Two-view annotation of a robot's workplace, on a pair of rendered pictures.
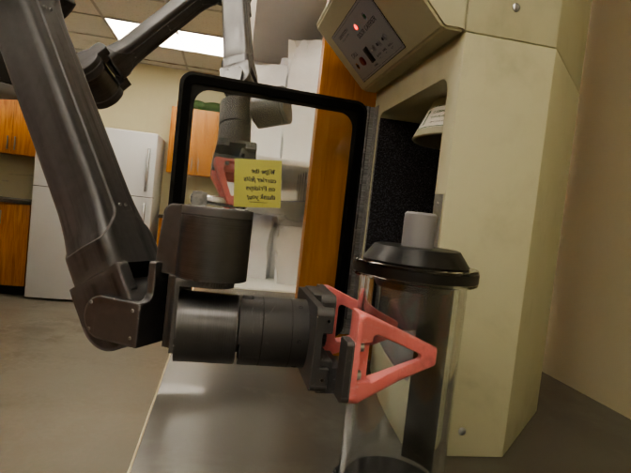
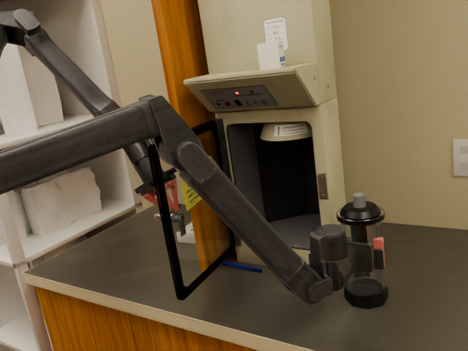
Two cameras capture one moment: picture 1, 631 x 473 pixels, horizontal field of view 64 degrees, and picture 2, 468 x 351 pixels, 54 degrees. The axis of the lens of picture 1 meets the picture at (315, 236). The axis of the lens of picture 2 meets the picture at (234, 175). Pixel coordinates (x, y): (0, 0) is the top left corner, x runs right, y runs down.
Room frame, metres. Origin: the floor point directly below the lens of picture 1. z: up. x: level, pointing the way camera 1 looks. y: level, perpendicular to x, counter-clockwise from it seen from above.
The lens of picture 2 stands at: (-0.08, 0.79, 1.57)
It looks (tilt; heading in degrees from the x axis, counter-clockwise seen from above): 15 degrees down; 316
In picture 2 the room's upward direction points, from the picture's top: 8 degrees counter-clockwise
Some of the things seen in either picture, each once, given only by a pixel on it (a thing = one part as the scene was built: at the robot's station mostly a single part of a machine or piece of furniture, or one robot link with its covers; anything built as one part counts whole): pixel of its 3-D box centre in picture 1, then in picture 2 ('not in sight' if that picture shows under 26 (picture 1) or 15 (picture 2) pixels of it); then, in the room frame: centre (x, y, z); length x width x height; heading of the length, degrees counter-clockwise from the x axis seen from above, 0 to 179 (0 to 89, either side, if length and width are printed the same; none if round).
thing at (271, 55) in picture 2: not in sight; (271, 55); (0.62, -0.06, 1.54); 0.05 x 0.05 x 0.06; 24
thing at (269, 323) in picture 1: (281, 331); (345, 260); (0.42, 0.02, 1.10); 0.10 x 0.07 x 0.07; 11
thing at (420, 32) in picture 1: (375, 25); (249, 91); (0.70, -0.05, 1.46); 0.32 x 0.11 x 0.10; 11
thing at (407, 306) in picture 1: (401, 382); (363, 253); (0.44, -0.09, 1.06); 0.11 x 0.11 x 0.21
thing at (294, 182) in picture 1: (266, 212); (198, 205); (0.81, 0.08, 1.19); 0.30 x 0.01 x 0.40; 107
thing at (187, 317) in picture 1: (207, 319); (334, 270); (0.40, 0.08, 1.10); 0.07 x 0.06 x 0.07; 101
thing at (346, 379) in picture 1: (374, 347); (370, 247); (0.40, -0.06, 1.10); 0.09 x 0.07 x 0.07; 101
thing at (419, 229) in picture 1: (416, 250); (359, 207); (0.44, -0.09, 1.18); 0.09 x 0.09 x 0.07
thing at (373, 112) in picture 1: (359, 221); (227, 185); (0.85, -0.07, 1.19); 0.03 x 0.02 x 0.39; 11
